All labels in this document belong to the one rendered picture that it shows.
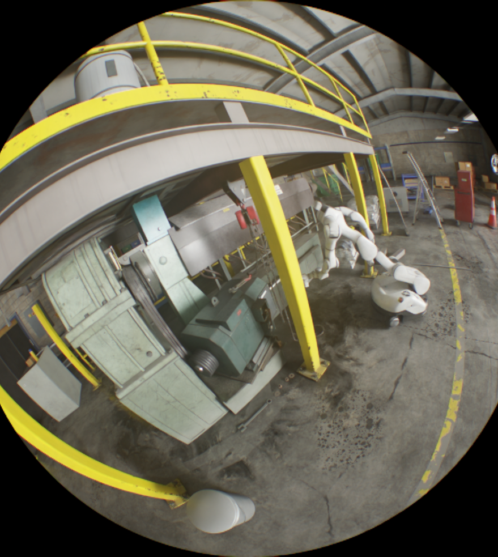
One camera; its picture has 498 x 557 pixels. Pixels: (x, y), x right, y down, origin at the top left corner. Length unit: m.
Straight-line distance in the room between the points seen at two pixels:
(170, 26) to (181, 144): 3.89
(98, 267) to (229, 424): 1.54
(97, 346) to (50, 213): 0.78
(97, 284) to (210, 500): 1.36
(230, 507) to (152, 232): 2.00
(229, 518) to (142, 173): 1.63
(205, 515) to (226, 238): 2.22
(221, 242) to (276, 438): 1.80
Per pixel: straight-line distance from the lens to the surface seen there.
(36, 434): 1.17
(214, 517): 1.31
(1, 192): 1.01
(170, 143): 0.85
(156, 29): 4.50
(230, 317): 1.21
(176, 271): 1.73
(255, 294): 1.48
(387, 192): 5.85
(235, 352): 1.29
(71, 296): 1.19
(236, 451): 1.69
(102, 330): 1.20
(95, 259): 1.17
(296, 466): 1.54
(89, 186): 0.75
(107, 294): 1.14
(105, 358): 1.28
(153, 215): 1.71
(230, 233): 1.94
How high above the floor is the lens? 1.52
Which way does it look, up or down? 24 degrees down
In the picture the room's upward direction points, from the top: 22 degrees counter-clockwise
